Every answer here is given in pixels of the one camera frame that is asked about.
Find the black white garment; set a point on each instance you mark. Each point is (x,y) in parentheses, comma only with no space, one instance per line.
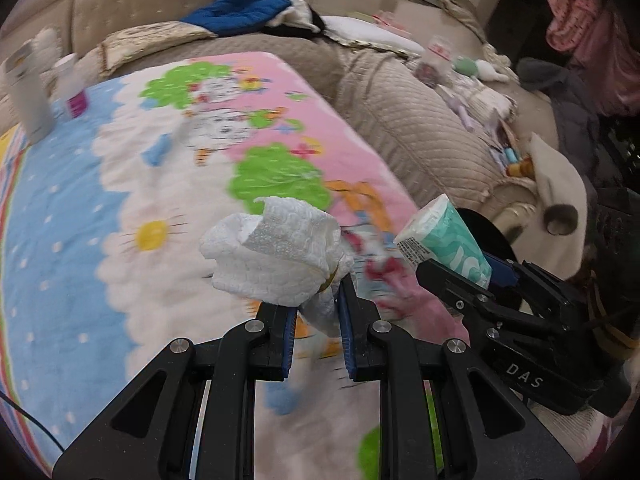
(300,20)

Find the white pillow gold trim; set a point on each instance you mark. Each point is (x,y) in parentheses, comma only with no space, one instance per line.
(365,30)

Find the lilac plastic brush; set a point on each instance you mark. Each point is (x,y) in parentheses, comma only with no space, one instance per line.
(460,110)

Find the white pill bottle pink label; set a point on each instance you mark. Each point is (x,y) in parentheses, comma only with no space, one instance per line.
(72,90)

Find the pink white packet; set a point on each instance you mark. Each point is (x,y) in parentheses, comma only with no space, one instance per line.
(387,18)
(440,47)

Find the green white tissue pack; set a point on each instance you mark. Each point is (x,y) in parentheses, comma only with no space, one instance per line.
(450,240)

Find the white tissue wad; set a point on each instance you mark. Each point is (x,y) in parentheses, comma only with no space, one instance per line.
(280,255)

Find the beige quilted bedspread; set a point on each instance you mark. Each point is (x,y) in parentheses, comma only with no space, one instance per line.
(425,125)

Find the cartoon printed blanket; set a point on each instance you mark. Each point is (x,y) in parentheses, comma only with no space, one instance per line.
(100,210)

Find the green plush toy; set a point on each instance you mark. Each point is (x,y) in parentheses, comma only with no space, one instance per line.
(467,66)

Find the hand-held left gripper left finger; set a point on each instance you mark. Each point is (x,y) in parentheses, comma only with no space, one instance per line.
(287,340)

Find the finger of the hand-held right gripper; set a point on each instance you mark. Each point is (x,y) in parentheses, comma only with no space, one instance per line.
(502,272)
(440,277)

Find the pink clothing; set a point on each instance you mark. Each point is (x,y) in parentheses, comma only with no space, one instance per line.
(585,20)

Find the purple small bag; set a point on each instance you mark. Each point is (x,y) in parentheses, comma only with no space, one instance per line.
(429,72)

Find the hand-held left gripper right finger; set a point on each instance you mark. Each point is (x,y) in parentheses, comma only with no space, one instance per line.
(347,335)

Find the blue quilted jacket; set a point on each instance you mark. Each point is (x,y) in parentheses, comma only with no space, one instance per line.
(235,10)

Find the white thermos bottle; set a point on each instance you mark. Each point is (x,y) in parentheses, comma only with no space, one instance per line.
(30,100)

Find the small coloured bottles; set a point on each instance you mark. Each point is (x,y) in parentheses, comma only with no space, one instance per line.
(511,161)

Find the grey coat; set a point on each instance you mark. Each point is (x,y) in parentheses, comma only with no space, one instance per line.
(570,110)

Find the gold patterned pillow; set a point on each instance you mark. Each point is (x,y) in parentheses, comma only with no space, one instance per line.
(150,40)

